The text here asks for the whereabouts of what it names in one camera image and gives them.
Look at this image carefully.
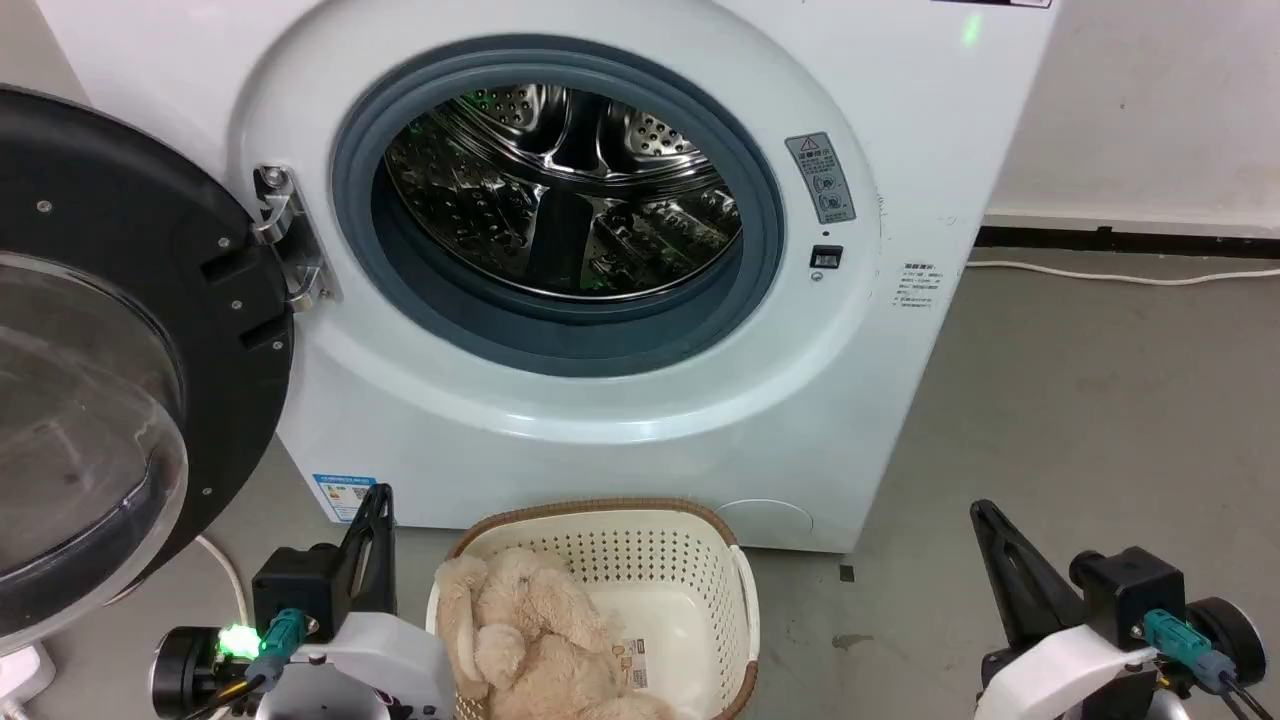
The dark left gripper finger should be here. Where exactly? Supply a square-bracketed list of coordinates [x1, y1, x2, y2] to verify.
[336, 486, 379, 626]
[368, 484, 398, 619]

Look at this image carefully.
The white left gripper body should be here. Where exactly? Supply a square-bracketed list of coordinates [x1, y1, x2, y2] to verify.
[255, 611, 458, 720]

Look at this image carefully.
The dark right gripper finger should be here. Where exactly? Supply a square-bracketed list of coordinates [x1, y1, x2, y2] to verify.
[969, 500, 1053, 653]
[988, 506, 1089, 641]

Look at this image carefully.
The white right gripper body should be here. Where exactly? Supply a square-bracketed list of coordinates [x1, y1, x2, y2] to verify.
[978, 620, 1166, 720]

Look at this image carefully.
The white front-load washing machine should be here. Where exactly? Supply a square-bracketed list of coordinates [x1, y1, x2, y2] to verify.
[36, 0, 1061, 554]

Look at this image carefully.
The black round washer door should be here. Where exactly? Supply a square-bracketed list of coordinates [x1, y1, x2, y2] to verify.
[0, 86, 296, 657]

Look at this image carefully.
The blue energy label sticker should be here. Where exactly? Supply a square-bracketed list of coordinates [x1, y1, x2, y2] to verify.
[312, 473, 378, 524]

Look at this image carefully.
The beige plush toy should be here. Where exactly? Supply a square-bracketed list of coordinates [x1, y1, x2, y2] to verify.
[435, 547, 681, 720]

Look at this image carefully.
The cream perforated laundry basket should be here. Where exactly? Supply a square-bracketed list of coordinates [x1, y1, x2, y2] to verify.
[426, 498, 761, 720]

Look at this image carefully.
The chrome door hinge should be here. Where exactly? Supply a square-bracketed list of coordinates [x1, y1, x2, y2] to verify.
[251, 165, 343, 313]

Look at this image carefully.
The white power strip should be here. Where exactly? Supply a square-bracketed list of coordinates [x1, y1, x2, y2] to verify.
[0, 643, 57, 705]

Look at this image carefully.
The grey warning sticker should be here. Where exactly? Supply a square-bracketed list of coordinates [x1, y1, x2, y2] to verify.
[785, 132, 857, 225]

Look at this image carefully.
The teal-plug left gripper cable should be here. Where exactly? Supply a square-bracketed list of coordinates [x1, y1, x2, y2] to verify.
[185, 607, 307, 720]

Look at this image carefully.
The teal-plug gripper cable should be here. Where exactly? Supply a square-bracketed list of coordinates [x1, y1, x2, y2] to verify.
[1143, 609, 1280, 720]
[185, 607, 307, 720]

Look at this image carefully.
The teal-plug right gripper cable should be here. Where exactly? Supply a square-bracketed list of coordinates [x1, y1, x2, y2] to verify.
[1143, 609, 1280, 720]

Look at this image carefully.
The white floor cable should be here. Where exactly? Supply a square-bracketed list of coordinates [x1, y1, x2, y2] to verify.
[194, 535, 251, 631]
[965, 259, 1280, 288]

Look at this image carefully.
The black wall baseboard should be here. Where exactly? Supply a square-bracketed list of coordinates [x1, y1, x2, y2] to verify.
[974, 226, 1280, 261]

